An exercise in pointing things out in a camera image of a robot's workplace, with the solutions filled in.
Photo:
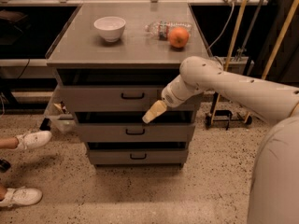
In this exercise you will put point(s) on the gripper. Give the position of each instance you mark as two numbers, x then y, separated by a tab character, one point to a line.
170	97

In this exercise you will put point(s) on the grey top drawer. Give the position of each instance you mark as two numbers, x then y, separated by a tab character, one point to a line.
109	99

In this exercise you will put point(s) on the grey drawer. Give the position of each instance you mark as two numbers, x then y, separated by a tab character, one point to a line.
109	99
137	153
122	126

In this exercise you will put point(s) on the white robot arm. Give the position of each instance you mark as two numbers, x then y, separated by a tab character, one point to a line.
274	189

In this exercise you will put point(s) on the grey middle drawer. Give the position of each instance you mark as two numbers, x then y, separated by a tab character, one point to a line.
122	126

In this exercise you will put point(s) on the grey drawer cabinet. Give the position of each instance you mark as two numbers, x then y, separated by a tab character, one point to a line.
81	57

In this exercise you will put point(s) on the grey bottom drawer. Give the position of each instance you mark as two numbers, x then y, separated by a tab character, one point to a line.
137	153

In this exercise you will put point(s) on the orange fruit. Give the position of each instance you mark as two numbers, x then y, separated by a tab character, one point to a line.
178	37

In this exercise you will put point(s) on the clear plastic water bottle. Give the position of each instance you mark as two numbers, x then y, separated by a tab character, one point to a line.
161	29

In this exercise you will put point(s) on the white ceramic bowl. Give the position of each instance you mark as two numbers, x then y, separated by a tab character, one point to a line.
110	28

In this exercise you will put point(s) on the upper white sneaker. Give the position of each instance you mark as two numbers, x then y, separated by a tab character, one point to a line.
28	141

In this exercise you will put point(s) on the white sneaker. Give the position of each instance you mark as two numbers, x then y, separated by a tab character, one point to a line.
28	141
21	197

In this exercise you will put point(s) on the lower white sneaker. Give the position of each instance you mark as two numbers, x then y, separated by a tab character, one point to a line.
21	197

